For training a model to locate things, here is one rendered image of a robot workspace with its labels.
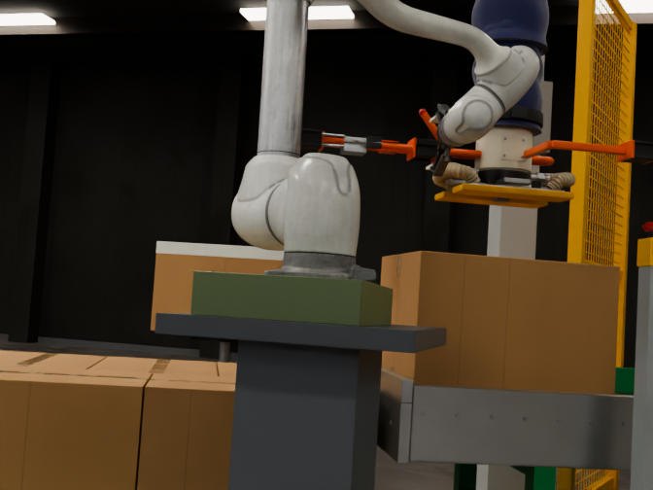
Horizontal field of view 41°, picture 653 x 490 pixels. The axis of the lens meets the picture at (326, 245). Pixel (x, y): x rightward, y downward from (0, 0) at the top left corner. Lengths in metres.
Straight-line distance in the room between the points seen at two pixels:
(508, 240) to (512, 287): 1.22
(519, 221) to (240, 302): 2.19
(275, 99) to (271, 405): 0.71
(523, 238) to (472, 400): 1.52
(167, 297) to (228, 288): 2.27
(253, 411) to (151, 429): 0.63
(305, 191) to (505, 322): 0.89
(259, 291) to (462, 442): 0.84
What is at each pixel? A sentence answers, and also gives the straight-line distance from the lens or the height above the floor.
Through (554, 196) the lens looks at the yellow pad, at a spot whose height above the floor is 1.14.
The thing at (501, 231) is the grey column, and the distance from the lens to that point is 3.68.
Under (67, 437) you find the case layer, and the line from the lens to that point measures 2.38.
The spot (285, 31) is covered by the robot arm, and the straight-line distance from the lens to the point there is 2.06.
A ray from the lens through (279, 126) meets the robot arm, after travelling 2.01.
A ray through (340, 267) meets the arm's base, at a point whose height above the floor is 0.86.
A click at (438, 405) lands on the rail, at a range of 2.27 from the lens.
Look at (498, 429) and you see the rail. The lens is 2.32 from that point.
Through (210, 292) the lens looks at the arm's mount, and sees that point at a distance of 1.70.
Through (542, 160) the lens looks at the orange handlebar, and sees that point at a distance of 2.73.
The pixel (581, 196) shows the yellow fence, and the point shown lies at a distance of 3.22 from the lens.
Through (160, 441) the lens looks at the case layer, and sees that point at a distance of 2.36.
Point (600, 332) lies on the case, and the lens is 2.60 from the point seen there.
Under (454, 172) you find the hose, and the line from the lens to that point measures 2.55.
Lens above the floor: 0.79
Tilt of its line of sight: 4 degrees up
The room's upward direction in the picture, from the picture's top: 4 degrees clockwise
